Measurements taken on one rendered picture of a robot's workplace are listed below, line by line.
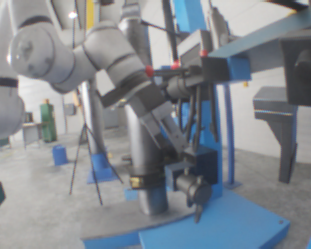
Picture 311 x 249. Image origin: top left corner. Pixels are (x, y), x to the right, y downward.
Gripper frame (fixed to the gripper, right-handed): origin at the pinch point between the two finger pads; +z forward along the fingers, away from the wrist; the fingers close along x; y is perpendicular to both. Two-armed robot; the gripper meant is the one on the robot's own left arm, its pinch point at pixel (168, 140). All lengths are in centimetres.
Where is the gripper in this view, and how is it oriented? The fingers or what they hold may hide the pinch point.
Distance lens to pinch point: 42.2
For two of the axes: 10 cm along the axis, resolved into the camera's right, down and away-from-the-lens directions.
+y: 8.2, -5.2, 2.5
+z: 5.2, 8.5, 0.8
